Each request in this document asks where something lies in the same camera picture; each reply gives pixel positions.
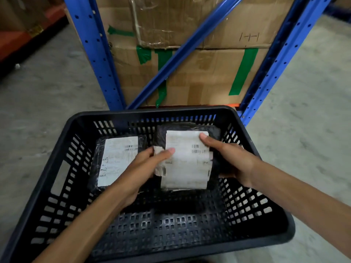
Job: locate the person's left hand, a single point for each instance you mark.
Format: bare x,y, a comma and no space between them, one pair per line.
137,175

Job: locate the person's right hand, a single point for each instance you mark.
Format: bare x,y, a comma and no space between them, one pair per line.
233,158

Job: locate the person's left thumb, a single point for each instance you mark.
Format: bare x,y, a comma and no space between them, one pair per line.
161,157

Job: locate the person's right thumb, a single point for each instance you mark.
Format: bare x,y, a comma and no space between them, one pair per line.
209,140

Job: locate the black parcel with long label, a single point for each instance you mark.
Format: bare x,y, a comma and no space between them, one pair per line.
186,158

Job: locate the person's left forearm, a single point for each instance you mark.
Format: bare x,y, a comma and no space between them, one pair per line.
79,227

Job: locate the person's right forearm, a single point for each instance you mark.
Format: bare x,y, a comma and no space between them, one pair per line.
304,199

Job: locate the black parcel with square label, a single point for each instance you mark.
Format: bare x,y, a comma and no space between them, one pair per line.
116,160

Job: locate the black plastic basket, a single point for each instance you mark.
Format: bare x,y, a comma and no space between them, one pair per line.
164,216

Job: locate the cardboard box with green tape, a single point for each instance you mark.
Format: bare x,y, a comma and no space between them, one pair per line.
197,76

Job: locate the blue metal shelf rack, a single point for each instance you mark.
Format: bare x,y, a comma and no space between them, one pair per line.
109,65

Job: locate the cardboard box with clear tape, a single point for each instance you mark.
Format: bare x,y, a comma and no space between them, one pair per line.
192,21

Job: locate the orange shelf beam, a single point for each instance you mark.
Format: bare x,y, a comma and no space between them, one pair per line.
19,32

